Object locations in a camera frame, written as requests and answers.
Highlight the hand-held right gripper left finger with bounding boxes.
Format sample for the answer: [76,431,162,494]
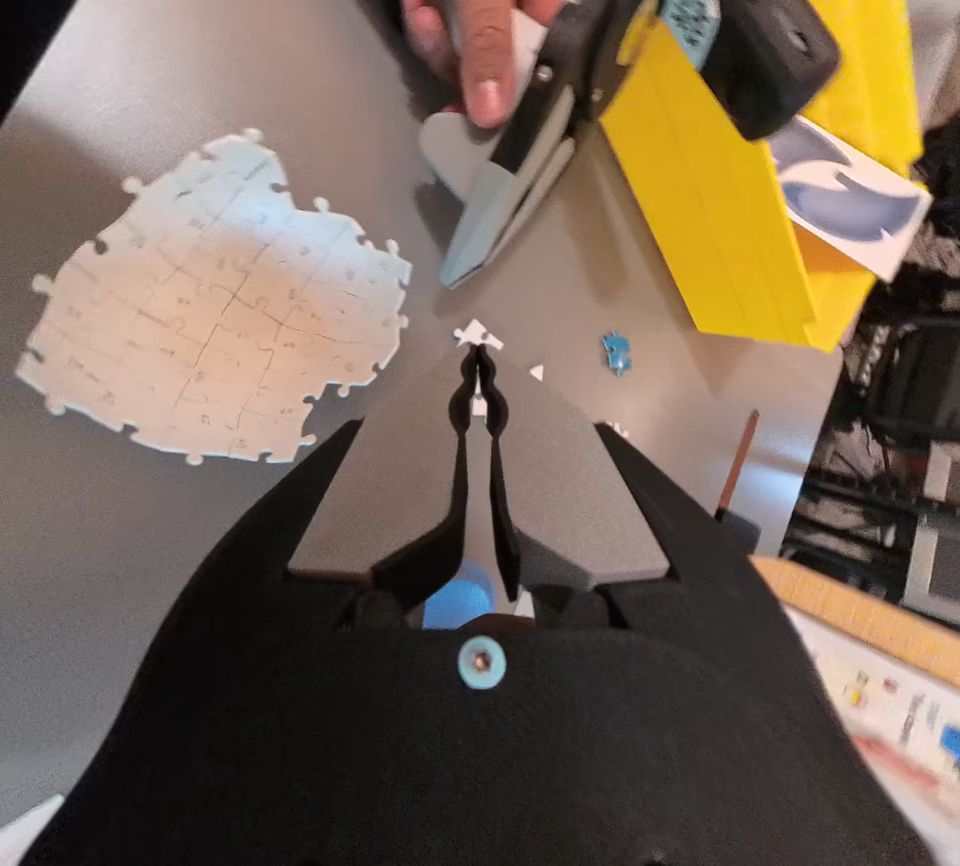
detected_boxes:
[287,345,479,609]

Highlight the blue white card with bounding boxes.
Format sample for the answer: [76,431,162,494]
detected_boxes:
[768,116,935,283]

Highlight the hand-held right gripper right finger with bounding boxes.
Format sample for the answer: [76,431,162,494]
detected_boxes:
[478,345,670,604]

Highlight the brown wooden table inlay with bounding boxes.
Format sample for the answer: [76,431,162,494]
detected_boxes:
[716,408,761,516]

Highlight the blue bowl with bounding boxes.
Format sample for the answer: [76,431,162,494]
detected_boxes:
[422,558,498,631]

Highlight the beige board edge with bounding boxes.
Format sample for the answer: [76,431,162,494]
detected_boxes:
[750,555,960,688]

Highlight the yellow plastic bin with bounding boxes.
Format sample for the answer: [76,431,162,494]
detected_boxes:
[598,0,925,354]

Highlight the partly built puzzle ball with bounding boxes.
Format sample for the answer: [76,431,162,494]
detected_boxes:
[15,127,414,468]

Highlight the white printed sheet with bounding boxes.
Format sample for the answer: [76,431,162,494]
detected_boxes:
[787,611,960,866]

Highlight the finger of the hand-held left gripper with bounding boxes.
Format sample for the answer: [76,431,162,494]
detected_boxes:
[486,110,580,270]
[438,163,520,291]

